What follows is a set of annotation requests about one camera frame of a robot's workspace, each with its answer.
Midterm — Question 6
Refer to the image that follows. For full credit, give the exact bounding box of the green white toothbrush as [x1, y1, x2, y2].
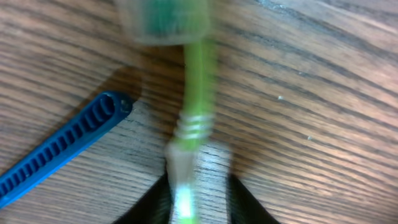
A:
[116, 0, 215, 223]

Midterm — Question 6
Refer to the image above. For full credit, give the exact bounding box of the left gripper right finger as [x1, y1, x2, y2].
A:
[227, 174, 280, 224]

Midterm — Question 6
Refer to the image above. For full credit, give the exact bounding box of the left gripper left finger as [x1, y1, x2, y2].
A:
[113, 173, 172, 224]

